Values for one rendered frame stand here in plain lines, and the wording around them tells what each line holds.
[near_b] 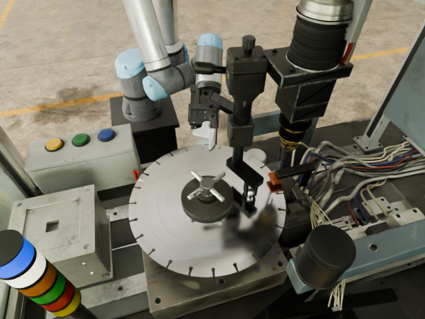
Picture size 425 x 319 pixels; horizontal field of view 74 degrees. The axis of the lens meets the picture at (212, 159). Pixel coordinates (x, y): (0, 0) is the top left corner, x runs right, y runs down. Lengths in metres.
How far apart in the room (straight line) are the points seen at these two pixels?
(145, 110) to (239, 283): 0.72
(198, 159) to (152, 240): 0.22
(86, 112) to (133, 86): 1.53
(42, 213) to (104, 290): 0.23
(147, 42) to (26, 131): 1.87
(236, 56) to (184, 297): 0.46
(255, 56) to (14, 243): 0.38
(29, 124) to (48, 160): 1.80
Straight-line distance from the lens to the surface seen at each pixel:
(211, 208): 0.58
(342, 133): 1.15
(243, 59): 0.43
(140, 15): 0.85
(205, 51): 0.84
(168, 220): 0.59
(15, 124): 2.72
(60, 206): 0.75
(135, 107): 1.10
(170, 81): 0.87
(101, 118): 2.46
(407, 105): 0.41
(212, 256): 0.55
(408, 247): 0.54
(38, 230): 0.73
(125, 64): 1.04
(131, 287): 0.75
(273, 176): 0.63
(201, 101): 0.81
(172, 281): 0.64
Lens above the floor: 1.45
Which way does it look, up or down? 47 degrees down
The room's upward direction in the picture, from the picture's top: straight up
